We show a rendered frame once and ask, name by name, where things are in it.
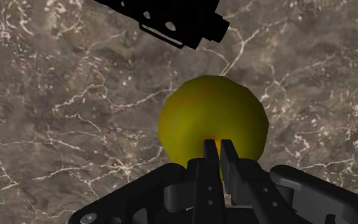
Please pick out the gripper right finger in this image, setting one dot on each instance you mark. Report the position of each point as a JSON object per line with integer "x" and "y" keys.
{"x": 250, "y": 186}

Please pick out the yellow-green apple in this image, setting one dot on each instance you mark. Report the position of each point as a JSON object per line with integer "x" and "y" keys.
{"x": 211, "y": 111}

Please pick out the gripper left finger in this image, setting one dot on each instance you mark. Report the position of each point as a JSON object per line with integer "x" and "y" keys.
{"x": 203, "y": 186}

